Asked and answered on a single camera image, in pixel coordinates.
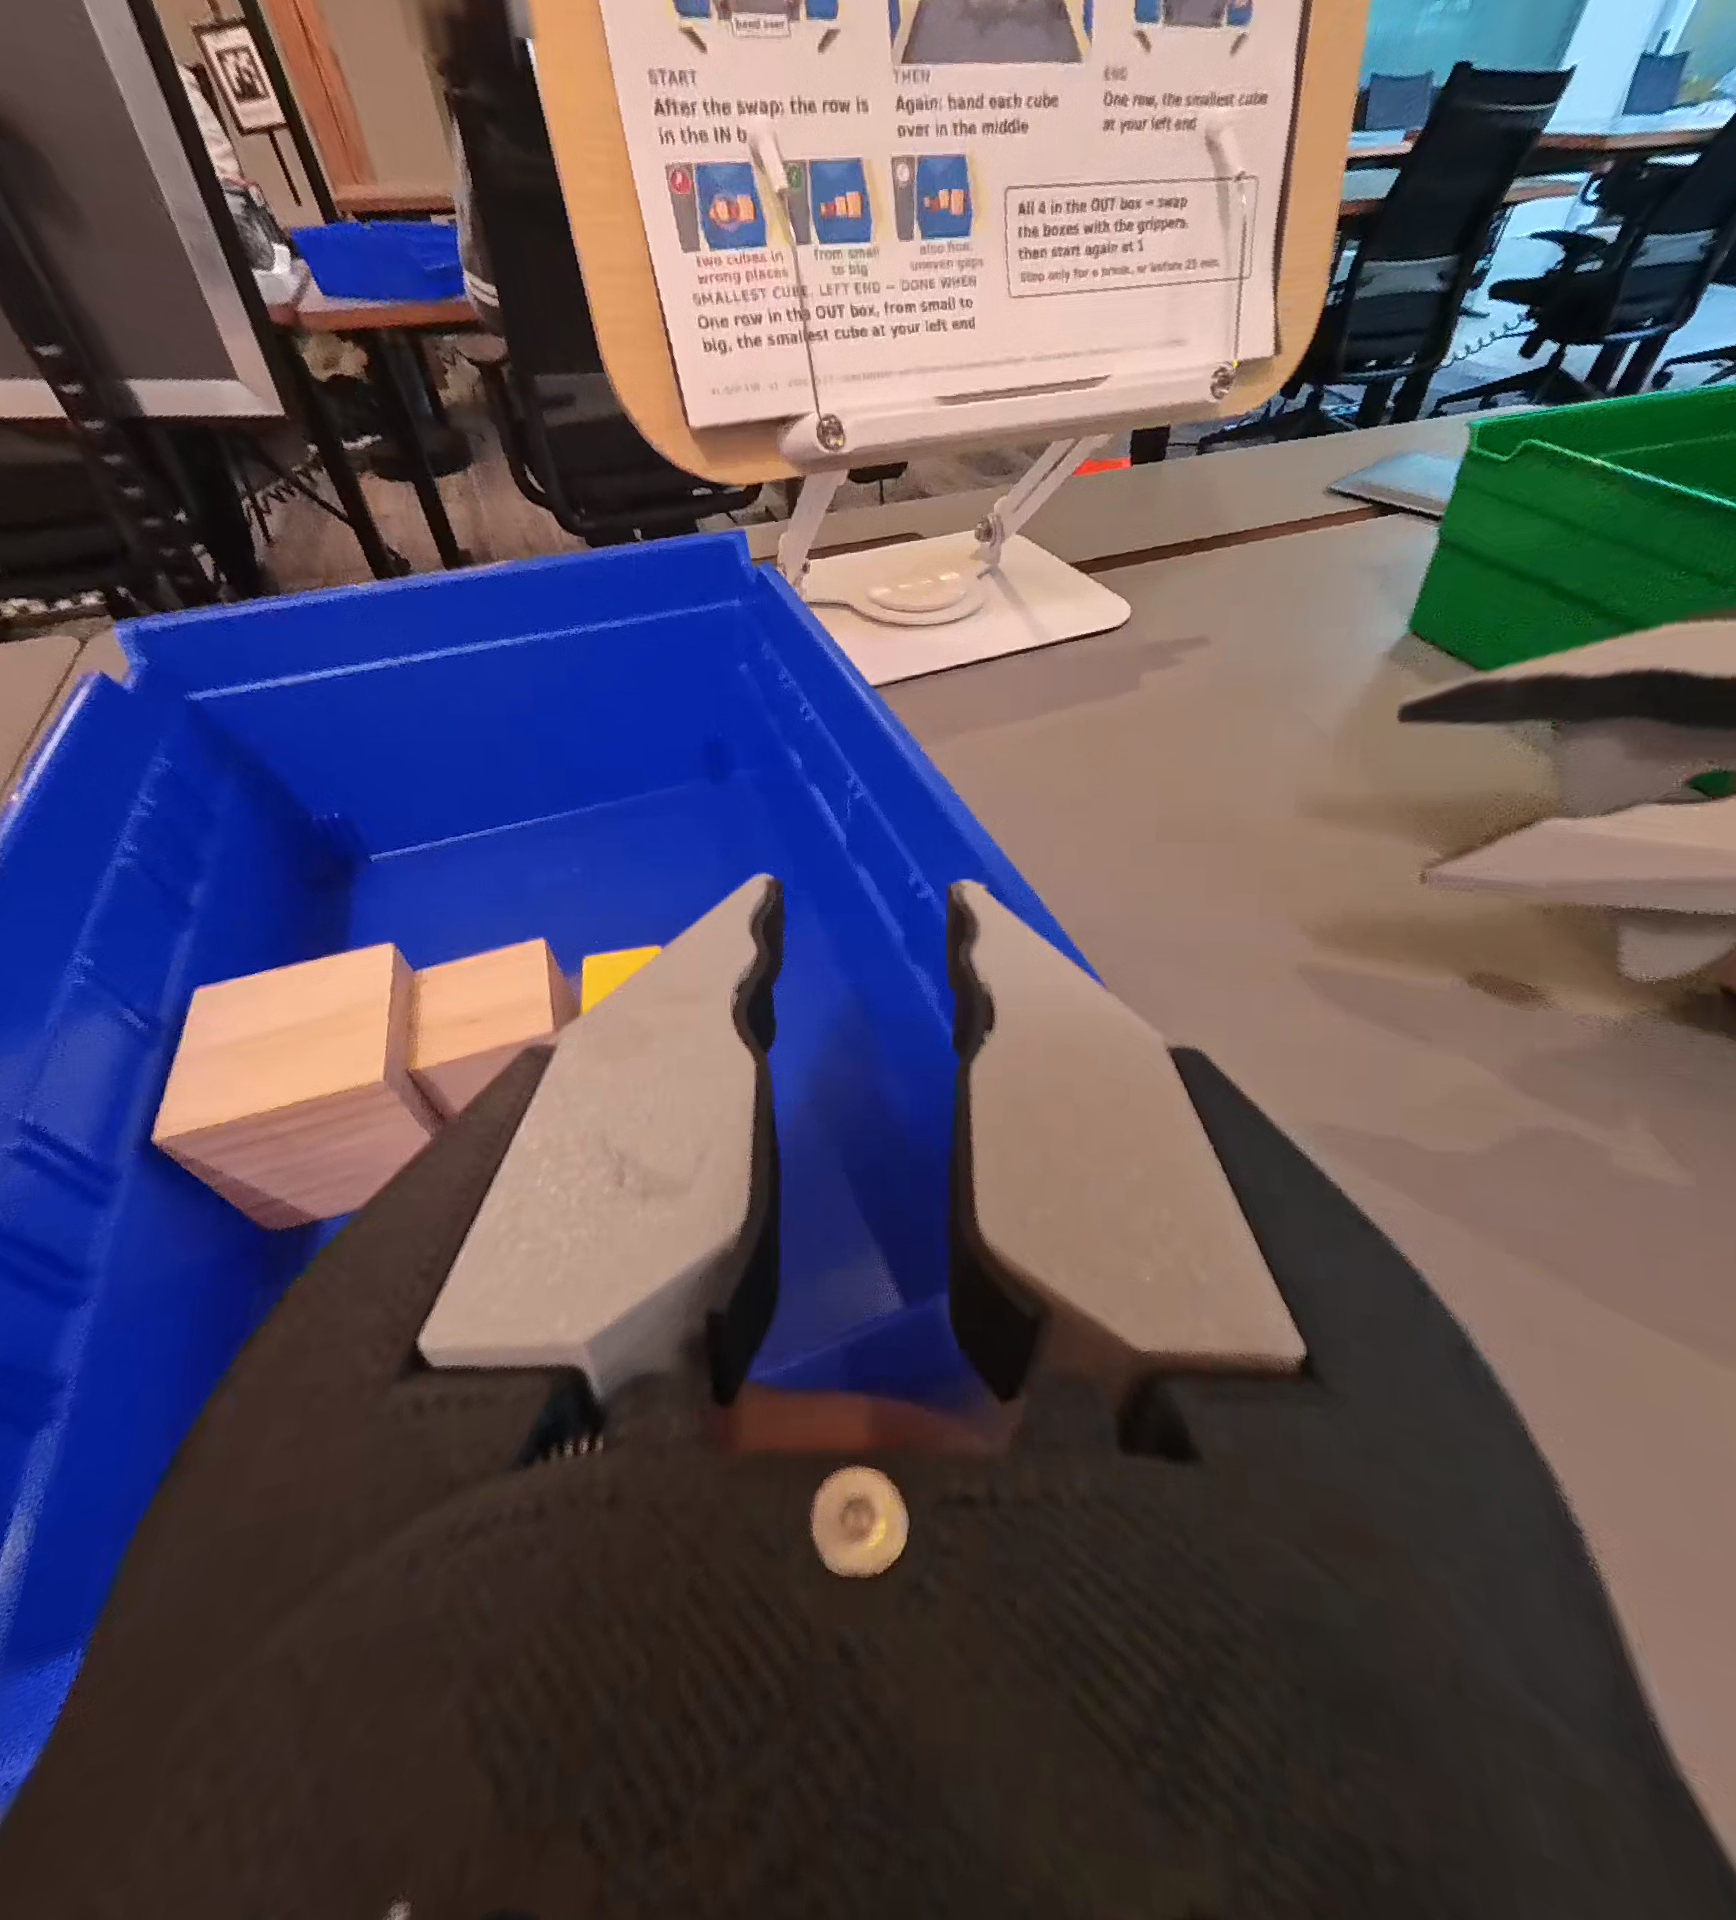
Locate laminated printed sheet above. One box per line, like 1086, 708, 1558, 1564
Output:
1330, 449, 1470, 520

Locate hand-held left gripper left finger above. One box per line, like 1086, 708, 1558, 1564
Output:
418, 874, 789, 1411

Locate small framed sign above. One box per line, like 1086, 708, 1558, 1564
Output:
192, 22, 287, 138

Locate tan rounded board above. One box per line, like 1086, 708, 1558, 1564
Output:
530, 0, 1373, 486

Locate blue plastic bin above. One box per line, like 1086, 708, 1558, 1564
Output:
0, 527, 1110, 1836

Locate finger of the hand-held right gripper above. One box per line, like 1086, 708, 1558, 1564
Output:
1397, 611, 1736, 820
1423, 772, 1736, 984

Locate medium wooden cube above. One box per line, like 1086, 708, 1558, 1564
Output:
390, 937, 578, 1123

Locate black office chair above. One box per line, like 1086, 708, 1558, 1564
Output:
1491, 65, 1736, 408
448, 0, 767, 545
1280, 60, 1576, 437

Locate large wooden cube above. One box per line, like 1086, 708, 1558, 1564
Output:
152, 944, 442, 1232

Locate green plastic bin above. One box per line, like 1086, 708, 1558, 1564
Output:
1409, 378, 1736, 797

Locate blue parts bin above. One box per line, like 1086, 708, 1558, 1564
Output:
291, 219, 468, 302

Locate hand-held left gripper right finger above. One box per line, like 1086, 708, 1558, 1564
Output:
947, 878, 1309, 1404

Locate wooden side table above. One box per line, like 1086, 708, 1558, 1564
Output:
268, 283, 489, 571

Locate grey framed panel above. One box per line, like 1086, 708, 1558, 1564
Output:
0, 0, 288, 421

